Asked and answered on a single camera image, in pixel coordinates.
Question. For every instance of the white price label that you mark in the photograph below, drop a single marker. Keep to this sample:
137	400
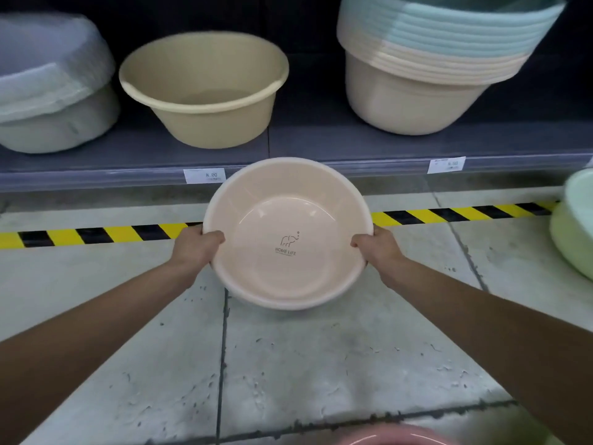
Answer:
204	175
446	164

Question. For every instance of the person's right hand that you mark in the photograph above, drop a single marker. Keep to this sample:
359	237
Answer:
380	249

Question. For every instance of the grey store shelf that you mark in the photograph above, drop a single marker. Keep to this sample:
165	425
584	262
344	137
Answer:
324	143

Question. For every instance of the stack of wrapped grey basins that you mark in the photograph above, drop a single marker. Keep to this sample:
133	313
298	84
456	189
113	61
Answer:
46	83

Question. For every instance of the pink plastic basin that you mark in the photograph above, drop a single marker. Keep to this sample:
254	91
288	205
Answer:
287	236

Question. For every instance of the person's right thumb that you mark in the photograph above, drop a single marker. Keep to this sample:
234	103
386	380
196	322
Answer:
361	240

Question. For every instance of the person's left forearm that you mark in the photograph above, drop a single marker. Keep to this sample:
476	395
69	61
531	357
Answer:
88	338

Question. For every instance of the pale green plastic basin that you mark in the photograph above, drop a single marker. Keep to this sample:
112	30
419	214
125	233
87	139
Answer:
574	227

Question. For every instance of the stack of cream and blue basins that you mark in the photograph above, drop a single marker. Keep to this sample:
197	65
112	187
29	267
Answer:
431	55

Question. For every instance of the person's left thumb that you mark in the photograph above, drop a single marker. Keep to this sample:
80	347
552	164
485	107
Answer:
214	236

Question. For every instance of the pink round object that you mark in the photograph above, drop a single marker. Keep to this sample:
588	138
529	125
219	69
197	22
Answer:
394	436

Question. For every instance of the beige plastic basin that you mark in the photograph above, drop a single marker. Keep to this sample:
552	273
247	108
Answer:
208	87

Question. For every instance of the yellow black hazard tape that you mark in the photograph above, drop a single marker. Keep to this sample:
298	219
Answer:
463	214

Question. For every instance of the person's left hand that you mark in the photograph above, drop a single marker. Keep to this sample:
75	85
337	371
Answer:
194	247

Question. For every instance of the person's right forearm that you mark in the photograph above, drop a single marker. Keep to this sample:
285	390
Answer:
491	338

